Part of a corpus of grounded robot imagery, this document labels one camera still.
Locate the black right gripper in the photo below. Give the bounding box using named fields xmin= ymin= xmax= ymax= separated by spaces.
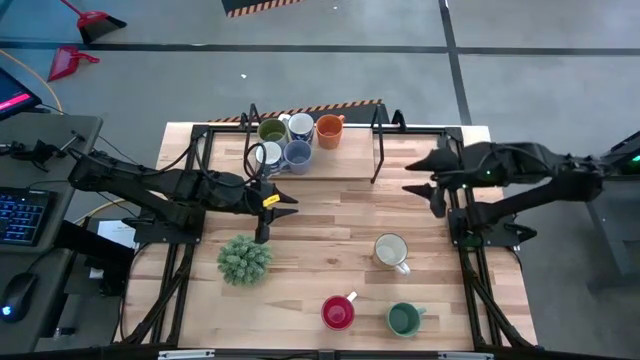
xmin=402 ymin=144 xmax=481 ymax=219

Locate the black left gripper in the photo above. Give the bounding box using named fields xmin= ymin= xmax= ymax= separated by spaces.
xmin=238 ymin=180 xmax=300 ymax=245

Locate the grey-blue faceted mug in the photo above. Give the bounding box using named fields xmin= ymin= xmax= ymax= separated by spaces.
xmin=282 ymin=139 xmax=315 ymax=176

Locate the white mug blue leaf pattern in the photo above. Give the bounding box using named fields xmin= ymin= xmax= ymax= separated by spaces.
xmin=254 ymin=140 xmax=291 ymax=177

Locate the white mug black text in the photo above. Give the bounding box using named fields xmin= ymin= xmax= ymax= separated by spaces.
xmin=256 ymin=117 xmax=290 ymax=147

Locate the white mug blue rim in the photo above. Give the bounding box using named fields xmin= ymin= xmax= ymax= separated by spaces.
xmin=278 ymin=112 xmax=316 ymax=144

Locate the orange mug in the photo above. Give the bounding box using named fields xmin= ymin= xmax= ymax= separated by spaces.
xmin=315 ymin=113 xmax=347 ymax=151

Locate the red mug white handle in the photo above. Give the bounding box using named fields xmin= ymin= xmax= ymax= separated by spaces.
xmin=320 ymin=290 xmax=358 ymax=332

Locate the green mug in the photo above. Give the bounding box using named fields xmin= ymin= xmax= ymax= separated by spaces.
xmin=385 ymin=301 xmax=428 ymax=339

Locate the green succulent in patterned pot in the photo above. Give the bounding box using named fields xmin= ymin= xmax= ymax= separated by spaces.
xmin=216 ymin=233 xmax=275 ymax=287

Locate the hazard striped black mat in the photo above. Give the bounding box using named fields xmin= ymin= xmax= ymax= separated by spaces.
xmin=207 ymin=98 xmax=391 ymax=126
xmin=221 ymin=0 xmax=306 ymax=20

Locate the white paper sheet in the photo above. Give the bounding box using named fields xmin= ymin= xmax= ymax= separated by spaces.
xmin=96 ymin=219 xmax=139 ymax=250

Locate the black stand with green light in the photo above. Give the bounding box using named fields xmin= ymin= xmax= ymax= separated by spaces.
xmin=607 ymin=130 xmax=640 ymax=176

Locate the grey desk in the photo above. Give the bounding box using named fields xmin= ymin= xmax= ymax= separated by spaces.
xmin=0 ymin=112 xmax=105 ymax=354

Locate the black clamp tool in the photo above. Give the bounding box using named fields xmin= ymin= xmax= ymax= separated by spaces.
xmin=0 ymin=130 xmax=101 ymax=174

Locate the backlit keyboard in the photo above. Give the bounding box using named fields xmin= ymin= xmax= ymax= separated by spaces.
xmin=0 ymin=186 xmax=59 ymax=248

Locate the red dustpan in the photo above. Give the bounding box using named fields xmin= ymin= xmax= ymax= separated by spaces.
xmin=47 ymin=45 xmax=101 ymax=84

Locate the red broom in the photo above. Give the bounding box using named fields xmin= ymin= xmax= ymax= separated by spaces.
xmin=59 ymin=0 xmax=129 ymax=45

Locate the black computer mouse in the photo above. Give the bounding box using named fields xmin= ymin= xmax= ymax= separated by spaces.
xmin=0 ymin=272 xmax=40 ymax=324

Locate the dark screen with pink bar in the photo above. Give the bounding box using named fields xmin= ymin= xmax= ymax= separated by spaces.
xmin=0 ymin=66 xmax=44 ymax=123

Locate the black metal table frame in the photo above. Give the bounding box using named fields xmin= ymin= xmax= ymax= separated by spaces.
xmin=113 ymin=102 xmax=539 ymax=351

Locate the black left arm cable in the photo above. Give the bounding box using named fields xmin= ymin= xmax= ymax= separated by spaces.
xmin=242 ymin=141 xmax=270 ymax=196

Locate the wooden shelf black metal frame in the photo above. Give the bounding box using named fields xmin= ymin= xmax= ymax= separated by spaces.
xmin=241 ymin=102 xmax=386 ymax=185

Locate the silver metal bracket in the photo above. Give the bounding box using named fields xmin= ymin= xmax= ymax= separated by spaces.
xmin=157 ymin=349 xmax=216 ymax=360
xmin=438 ymin=351 xmax=494 ymax=360

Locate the yellow cable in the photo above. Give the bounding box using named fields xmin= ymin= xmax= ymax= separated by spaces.
xmin=0 ymin=48 xmax=126 ymax=226

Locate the black equipment bracket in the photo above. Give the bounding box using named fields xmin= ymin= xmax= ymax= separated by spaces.
xmin=53 ymin=219 xmax=136 ymax=297

